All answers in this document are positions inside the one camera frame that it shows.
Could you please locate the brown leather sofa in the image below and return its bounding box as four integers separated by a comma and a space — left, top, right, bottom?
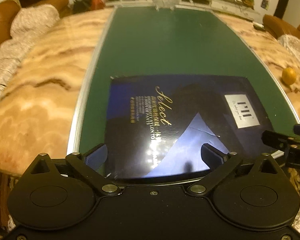
0, 0, 70, 45

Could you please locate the white tv cabinet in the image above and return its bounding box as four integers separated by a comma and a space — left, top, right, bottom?
105, 0, 260, 21

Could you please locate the brown leather armchair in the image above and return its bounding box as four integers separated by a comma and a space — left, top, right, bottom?
262, 15, 300, 39

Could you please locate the green desk mat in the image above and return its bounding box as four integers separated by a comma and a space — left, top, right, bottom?
66, 6, 300, 183

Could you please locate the orange fruit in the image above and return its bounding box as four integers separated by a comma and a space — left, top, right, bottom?
281, 67, 296, 86

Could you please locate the white quilted sofa cover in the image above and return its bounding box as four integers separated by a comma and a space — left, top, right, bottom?
0, 4, 60, 100

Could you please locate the dark blue box lid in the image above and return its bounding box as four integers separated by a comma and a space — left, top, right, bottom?
104, 75, 273, 179

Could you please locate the white lace armchair cover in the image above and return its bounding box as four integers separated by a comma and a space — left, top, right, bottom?
277, 34, 300, 62

